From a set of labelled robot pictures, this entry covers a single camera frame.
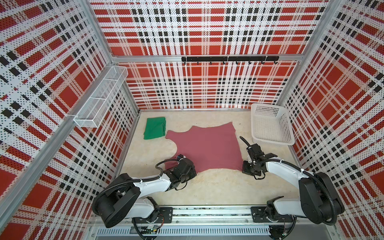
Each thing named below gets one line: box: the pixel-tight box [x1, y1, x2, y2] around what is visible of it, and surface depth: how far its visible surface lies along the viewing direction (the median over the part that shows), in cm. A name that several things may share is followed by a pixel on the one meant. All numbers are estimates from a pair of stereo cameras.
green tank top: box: [143, 117, 166, 140], surface depth 107 cm
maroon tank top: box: [165, 122, 243, 174], surface depth 104 cm
